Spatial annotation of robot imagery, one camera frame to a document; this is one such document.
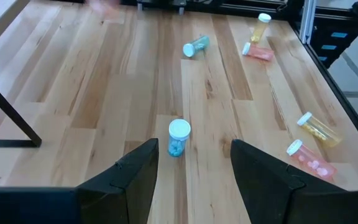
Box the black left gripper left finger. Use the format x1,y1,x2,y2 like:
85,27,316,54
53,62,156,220
76,138,160,224

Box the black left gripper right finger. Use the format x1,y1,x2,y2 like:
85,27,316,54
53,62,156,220
231,139,347,224

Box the wooden shelf black frame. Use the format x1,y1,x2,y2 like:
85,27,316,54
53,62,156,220
0,0,43,149

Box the silver aluminium bracket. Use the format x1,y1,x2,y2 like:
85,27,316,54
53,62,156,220
299,0,317,45

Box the pink pill bottle white cap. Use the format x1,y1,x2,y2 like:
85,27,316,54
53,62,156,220
286,139,338,183
241,42,275,62

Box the blue pill bottle white cap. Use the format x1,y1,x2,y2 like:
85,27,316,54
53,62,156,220
167,118,192,158

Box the black drawer unit blue labels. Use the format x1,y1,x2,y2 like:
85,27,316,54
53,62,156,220
311,26,358,69

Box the green pill bottle white cap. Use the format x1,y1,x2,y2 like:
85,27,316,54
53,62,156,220
182,35,211,58

